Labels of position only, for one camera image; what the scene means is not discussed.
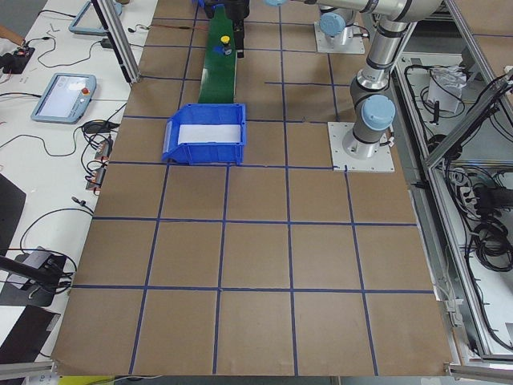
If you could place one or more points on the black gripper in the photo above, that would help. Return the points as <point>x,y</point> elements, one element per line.
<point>239,22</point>

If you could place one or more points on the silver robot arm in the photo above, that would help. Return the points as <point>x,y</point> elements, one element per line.
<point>372,79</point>
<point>333,21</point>

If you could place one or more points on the green conveyor belt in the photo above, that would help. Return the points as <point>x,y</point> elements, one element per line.
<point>218,82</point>

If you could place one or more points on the blue bin with white foam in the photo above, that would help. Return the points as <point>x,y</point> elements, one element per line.
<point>204,133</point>

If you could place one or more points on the black power adapter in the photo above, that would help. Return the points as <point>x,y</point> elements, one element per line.
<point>106,44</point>

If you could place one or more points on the far teach pendant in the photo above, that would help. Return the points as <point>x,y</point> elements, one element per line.
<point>87,22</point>

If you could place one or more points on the teach pendant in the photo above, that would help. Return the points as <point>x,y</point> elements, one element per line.
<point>87,22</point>
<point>65,98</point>

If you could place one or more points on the near teach pendant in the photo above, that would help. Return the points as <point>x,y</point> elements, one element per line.
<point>65,98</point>

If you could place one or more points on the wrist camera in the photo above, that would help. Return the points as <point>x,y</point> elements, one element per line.
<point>209,8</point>

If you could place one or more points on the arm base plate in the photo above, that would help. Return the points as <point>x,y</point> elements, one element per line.
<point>348,42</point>
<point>348,154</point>

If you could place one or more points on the aluminium frame post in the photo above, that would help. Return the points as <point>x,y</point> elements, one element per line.
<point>112,25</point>

